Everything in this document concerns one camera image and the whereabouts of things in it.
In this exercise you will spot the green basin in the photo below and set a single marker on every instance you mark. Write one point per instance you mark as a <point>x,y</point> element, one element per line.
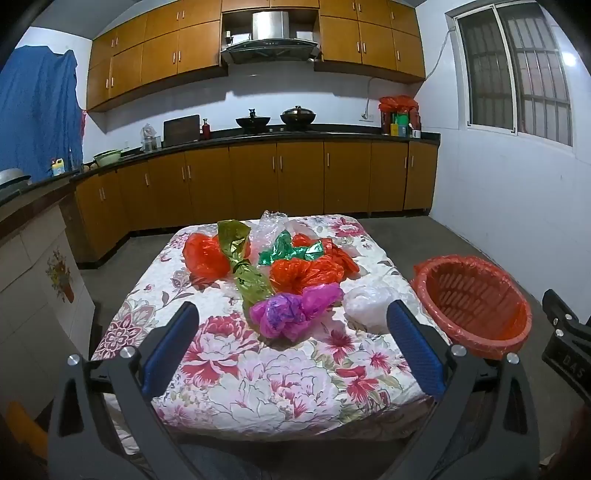
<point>108,158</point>

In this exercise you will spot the green container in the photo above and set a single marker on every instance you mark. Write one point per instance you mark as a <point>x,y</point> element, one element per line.
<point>402,123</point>

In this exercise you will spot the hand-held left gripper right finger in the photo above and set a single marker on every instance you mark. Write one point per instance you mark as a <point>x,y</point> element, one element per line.
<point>415,350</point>

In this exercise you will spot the red bottle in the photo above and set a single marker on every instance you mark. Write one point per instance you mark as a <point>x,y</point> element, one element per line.
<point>206,131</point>

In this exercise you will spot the olive gold foil bag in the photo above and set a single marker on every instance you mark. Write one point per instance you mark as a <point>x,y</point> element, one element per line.
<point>249,281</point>

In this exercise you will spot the floral cloth covered table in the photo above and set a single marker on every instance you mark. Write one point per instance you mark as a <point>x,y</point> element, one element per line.
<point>258,383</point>

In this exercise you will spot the white wall socket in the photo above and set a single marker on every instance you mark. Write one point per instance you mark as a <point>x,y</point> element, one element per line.
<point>367,116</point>

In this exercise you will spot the clear bubble wrap sheet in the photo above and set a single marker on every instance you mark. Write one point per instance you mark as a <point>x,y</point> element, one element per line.
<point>270,235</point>

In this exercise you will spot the barred window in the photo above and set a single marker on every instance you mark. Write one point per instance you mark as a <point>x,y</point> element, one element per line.
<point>489,69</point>

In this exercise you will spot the yellow jug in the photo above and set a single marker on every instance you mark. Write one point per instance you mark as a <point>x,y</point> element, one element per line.
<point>58,168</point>

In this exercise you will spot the green foil wrapper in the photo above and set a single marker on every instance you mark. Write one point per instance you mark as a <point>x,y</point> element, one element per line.
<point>281,251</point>

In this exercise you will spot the white plastic bag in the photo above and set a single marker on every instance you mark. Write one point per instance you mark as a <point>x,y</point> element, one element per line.
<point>367,307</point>

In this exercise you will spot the large red plastic bag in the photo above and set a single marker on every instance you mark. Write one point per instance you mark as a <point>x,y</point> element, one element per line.
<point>207,256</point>

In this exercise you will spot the tiled counter with flower decal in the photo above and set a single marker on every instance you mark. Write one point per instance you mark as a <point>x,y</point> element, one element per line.
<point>41,258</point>

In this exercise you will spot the pale translucent plastic bag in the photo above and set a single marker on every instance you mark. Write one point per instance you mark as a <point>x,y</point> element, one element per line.
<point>300,227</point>

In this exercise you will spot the metal basin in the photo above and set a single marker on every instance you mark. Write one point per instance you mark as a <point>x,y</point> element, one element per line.
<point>11,176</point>

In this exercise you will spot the blue hanging cloth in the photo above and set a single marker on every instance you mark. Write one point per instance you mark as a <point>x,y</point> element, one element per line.
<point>37,106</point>

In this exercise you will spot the orange basket with red liner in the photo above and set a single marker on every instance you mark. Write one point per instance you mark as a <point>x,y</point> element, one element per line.
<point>475,295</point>

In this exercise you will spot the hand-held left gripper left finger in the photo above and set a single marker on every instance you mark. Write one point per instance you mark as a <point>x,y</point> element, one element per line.
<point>168,350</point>

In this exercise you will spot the steel range hood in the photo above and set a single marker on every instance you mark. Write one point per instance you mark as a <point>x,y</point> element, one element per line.
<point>270,46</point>

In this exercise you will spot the pink and purple plastic bag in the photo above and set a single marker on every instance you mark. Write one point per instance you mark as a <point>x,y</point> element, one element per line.
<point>281,314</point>

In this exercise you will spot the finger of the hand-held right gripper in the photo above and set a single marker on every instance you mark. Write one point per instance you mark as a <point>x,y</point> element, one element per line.
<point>561,316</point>

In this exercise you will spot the wooden base cabinets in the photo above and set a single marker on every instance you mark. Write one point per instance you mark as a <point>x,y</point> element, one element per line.
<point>254,180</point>

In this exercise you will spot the wooden wall cabinets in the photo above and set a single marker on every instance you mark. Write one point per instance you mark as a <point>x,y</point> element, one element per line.
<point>152,50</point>

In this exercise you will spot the dark cutting board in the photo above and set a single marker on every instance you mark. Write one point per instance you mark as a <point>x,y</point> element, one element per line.
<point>181,131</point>

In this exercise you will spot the clear jar with plastic bag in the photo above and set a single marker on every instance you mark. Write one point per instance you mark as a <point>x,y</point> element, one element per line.
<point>148,143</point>

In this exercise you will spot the red bag on counter rack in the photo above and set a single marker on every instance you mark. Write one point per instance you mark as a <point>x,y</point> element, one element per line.
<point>399,104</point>

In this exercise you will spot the black wok with lid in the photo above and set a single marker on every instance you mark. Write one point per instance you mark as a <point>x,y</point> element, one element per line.
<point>298,116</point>

